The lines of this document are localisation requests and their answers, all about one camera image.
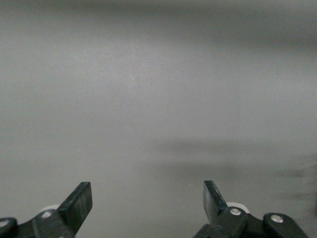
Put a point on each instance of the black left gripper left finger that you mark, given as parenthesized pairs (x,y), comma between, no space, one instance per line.
(76,205)

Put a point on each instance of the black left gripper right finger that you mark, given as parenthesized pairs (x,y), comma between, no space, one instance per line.
(213,205)

